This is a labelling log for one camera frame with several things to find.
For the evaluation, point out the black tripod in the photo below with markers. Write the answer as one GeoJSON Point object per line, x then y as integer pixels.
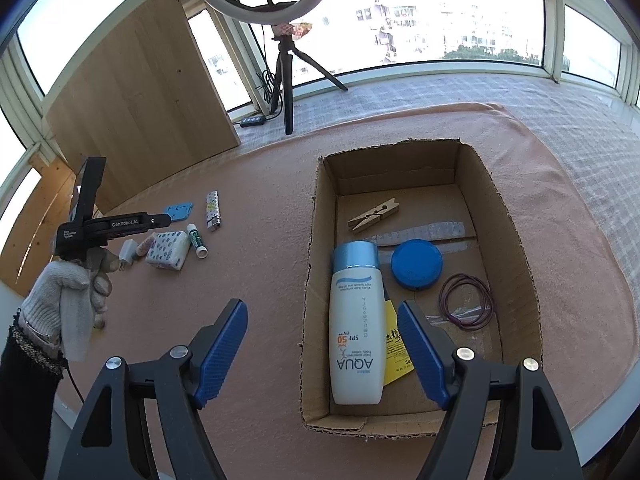
{"type": "Point", "coordinates": [287, 90]}

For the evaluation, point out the white window frame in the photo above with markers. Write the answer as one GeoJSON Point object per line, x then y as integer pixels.
{"type": "Point", "coordinates": [552, 25]}

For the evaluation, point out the white wall charger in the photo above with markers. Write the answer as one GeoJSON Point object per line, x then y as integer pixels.
{"type": "Point", "coordinates": [127, 255]}

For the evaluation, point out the patterned tissue pack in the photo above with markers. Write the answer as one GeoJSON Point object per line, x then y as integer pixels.
{"type": "Point", "coordinates": [167, 250]}

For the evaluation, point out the white sunscreen bottle blue cap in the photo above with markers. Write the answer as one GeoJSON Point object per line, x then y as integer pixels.
{"type": "Point", "coordinates": [356, 330]}

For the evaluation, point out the cardboard box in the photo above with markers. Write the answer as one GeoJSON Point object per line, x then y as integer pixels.
{"type": "Point", "coordinates": [510, 250]}

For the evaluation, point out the patterned white lighter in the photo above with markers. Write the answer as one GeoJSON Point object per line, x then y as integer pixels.
{"type": "Point", "coordinates": [213, 210]}

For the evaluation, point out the pine wooden panel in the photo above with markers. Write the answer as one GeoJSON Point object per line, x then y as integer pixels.
{"type": "Point", "coordinates": [30, 230]}

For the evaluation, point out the person's left hand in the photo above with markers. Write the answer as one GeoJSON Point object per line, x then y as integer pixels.
{"type": "Point", "coordinates": [60, 290]}

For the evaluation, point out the dark red rubber band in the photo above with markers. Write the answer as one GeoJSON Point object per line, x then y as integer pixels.
{"type": "Point", "coordinates": [442, 300]}

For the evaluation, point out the light oak wooden board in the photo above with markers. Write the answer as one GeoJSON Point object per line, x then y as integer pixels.
{"type": "Point", "coordinates": [140, 100]}

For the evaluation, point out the wooden clothespin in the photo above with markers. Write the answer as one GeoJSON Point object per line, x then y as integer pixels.
{"type": "Point", "coordinates": [375, 215]}

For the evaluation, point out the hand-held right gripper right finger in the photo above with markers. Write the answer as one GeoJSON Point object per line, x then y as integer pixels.
{"type": "Point", "coordinates": [422, 355]}

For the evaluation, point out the yellow card packet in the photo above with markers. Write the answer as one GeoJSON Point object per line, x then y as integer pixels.
{"type": "Point", "coordinates": [395, 355]}

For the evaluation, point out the small pink bottle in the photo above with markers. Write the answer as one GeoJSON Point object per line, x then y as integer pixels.
{"type": "Point", "coordinates": [144, 247]}

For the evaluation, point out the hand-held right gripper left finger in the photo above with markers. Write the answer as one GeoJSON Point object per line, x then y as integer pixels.
{"type": "Point", "coordinates": [225, 350]}

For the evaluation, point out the blue round lid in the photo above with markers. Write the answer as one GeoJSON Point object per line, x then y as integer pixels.
{"type": "Point", "coordinates": [416, 265]}

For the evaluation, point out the person's left forearm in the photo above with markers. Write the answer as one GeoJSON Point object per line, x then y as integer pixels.
{"type": "Point", "coordinates": [25, 400]}

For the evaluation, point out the white checkered cloth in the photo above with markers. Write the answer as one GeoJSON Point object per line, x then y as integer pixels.
{"type": "Point", "coordinates": [575, 125]}

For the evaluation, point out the green lip balm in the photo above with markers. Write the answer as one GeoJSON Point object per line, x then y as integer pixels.
{"type": "Point", "coordinates": [196, 240]}

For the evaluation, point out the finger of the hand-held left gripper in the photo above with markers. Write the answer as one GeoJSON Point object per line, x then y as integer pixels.
{"type": "Point", "coordinates": [159, 219]}

